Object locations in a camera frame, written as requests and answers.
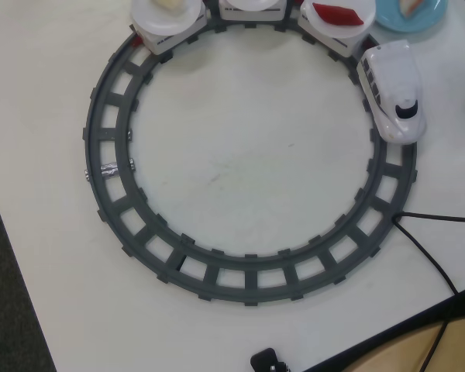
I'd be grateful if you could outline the black cable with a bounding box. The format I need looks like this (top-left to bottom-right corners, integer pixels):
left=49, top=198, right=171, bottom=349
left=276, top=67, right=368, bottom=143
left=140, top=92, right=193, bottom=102
left=394, top=221, right=462, bottom=372
left=394, top=211, right=465, bottom=225

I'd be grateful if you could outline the blue round dish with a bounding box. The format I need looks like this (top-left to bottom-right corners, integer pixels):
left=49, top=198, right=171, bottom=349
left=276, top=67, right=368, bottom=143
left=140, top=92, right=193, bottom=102
left=374, top=0, right=449, bottom=33

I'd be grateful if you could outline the grey circular toy train track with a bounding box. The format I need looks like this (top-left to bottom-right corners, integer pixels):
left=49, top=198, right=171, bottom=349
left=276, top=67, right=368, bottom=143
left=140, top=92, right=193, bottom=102
left=81, top=17, right=419, bottom=309

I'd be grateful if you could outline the white Shinkansen toy locomotive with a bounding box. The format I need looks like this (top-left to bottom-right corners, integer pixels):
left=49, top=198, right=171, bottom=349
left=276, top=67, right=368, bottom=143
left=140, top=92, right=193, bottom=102
left=356, top=40, right=428, bottom=145

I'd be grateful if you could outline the red tuna sushi piece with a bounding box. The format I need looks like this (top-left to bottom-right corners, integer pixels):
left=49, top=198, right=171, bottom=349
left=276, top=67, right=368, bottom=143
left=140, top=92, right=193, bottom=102
left=312, top=2, right=363, bottom=26

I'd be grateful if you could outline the orange salmon sushi piece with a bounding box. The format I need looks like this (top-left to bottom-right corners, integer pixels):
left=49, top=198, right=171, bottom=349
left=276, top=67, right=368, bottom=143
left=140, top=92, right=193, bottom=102
left=397, top=0, right=427, bottom=19

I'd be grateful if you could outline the white toy train car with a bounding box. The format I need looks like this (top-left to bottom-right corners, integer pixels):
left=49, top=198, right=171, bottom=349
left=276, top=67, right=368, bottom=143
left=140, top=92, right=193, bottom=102
left=297, top=3, right=367, bottom=60
left=218, top=0, right=288, bottom=22
left=130, top=7, right=208, bottom=55

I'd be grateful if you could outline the black power adapter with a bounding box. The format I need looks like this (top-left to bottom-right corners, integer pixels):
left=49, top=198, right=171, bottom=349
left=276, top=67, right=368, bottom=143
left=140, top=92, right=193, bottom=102
left=250, top=347, right=291, bottom=372

